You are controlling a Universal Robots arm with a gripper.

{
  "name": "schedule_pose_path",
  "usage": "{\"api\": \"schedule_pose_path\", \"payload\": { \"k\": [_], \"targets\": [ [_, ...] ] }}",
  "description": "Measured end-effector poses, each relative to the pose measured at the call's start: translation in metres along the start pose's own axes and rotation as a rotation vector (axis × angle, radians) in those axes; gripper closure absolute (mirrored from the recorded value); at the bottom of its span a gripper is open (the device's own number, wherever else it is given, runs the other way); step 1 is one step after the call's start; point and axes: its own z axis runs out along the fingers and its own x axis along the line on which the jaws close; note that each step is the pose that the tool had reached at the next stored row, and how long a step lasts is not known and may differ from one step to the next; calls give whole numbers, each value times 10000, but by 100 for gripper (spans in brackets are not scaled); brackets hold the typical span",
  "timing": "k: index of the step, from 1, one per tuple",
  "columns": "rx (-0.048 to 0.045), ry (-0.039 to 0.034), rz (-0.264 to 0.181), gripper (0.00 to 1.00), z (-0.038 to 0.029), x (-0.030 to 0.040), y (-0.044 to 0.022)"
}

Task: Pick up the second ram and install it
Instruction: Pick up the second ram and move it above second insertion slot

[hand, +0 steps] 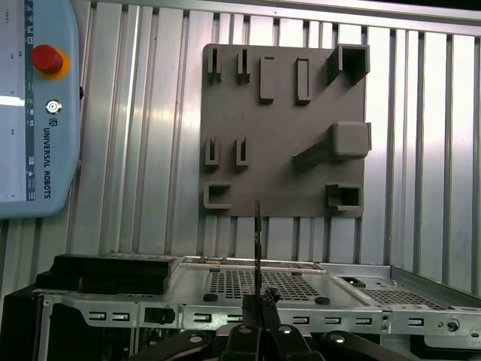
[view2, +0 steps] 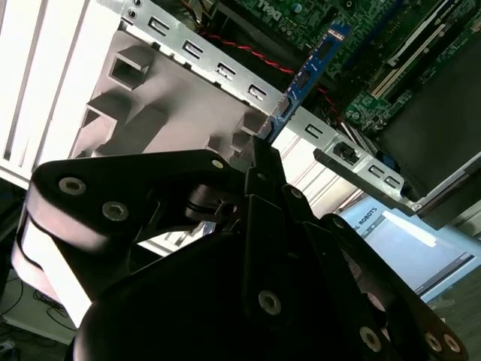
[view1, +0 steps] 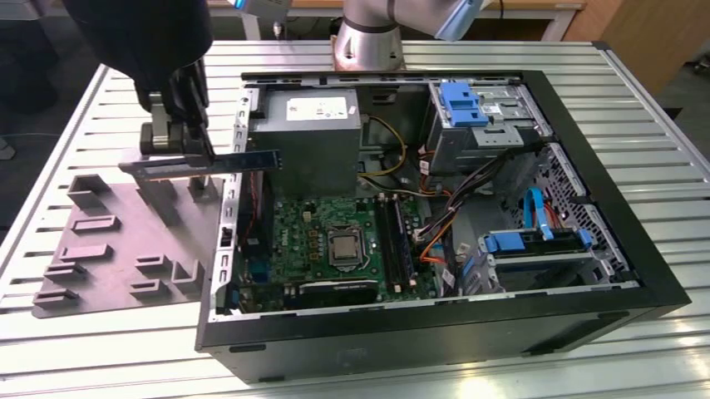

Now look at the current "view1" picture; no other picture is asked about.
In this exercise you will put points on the brown wooden cabinet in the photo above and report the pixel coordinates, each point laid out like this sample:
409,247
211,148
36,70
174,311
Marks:
638,37

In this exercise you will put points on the CPU socket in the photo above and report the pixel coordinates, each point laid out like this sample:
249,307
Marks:
346,264

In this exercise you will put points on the silver drive cage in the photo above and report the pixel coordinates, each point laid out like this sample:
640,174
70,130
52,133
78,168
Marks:
499,137

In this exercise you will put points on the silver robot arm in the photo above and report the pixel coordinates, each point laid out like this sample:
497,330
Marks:
366,37

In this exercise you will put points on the silver CPU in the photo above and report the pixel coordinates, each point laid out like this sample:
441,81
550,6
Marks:
345,247

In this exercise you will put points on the black RAM slot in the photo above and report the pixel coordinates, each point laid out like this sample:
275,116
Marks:
386,239

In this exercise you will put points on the hard disk in blue carrier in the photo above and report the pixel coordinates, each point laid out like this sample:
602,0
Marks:
502,242

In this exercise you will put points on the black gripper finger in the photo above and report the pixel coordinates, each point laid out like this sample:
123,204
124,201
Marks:
191,108

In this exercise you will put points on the green motherboard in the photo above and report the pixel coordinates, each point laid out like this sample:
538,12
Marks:
294,216

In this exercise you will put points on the grey parts rack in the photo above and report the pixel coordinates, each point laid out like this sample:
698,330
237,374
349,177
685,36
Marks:
122,245

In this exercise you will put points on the black PC case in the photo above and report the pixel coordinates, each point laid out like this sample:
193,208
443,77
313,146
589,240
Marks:
389,345

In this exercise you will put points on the blue drive latch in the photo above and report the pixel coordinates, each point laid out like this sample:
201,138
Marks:
461,104

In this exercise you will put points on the blue expansion slot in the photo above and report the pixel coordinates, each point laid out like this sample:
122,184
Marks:
258,270

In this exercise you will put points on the white desk with wooden top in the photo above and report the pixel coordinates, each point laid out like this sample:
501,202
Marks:
251,29

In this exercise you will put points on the grey stand foot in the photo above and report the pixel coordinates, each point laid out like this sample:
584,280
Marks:
6,150

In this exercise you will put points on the grey power supply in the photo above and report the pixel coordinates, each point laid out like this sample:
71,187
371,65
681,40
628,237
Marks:
305,162

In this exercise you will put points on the silver disk bay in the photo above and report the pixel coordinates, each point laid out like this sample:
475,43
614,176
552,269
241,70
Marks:
546,260

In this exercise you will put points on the black graphics card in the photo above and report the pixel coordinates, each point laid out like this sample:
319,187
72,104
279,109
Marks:
333,296

